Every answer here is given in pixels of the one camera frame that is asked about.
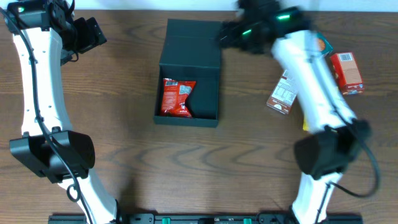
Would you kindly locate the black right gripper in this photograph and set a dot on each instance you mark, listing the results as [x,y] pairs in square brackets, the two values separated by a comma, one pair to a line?
[233,36]

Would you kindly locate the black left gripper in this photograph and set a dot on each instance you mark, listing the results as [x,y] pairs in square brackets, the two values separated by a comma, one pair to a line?
[90,35]

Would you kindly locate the dark green box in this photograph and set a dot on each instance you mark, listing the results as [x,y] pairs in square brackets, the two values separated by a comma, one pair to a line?
[191,52]

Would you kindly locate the teal Chunkies cookie box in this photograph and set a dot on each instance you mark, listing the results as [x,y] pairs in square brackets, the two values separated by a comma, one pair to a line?
[324,45]

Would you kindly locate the red snack bag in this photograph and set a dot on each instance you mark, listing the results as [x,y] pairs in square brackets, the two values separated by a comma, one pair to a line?
[174,98]

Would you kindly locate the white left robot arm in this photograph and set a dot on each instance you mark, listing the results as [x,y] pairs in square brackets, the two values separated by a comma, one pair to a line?
[47,36]

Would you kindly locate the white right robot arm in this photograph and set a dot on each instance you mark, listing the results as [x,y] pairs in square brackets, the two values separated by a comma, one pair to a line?
[336,135]

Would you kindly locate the brown Pocky box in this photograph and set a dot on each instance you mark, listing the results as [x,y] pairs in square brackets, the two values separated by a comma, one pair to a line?
[283,95]

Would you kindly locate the yellow snack bag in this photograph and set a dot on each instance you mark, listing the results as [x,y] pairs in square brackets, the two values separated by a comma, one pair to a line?
[305,124]

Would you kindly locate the red orange snack box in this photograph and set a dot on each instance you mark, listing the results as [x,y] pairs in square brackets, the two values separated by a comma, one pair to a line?
[347,74]

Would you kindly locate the black mounting rail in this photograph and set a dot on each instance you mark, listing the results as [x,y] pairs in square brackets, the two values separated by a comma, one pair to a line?
[262,218]

